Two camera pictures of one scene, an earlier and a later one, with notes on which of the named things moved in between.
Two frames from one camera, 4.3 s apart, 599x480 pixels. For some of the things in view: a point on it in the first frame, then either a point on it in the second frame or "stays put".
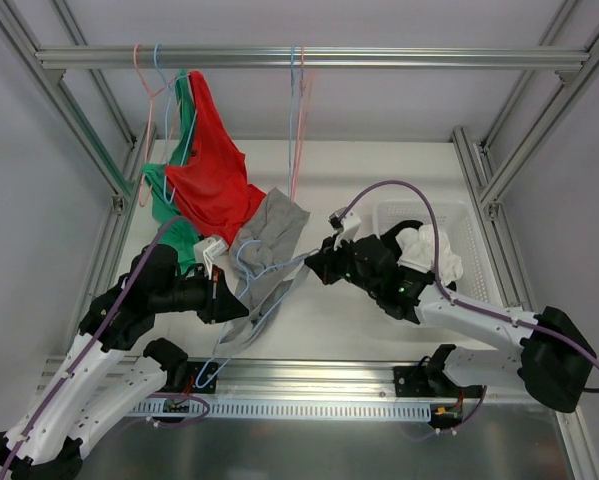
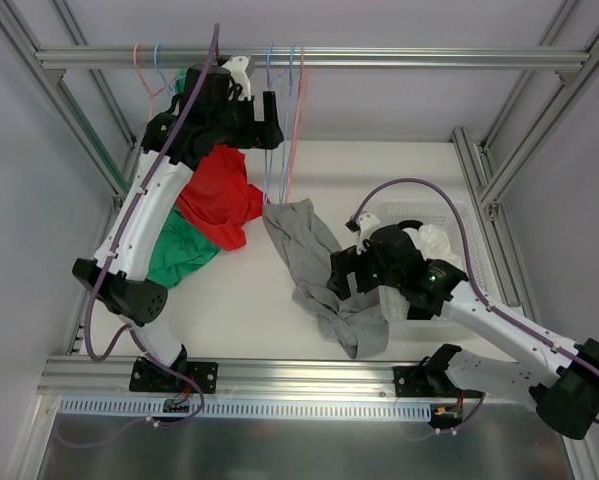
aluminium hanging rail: (426, 60) stays put
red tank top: (210, 183) stays put
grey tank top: (268, 268) -> (307, 245)
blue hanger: (309, 254) -> (269, 153)
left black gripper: (214, 300) -> (258, 122)
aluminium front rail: (402, 380) stays put
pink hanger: (151, 95) stays put
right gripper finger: (318, 263) -> (343, 262)
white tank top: (417, 251) stays put
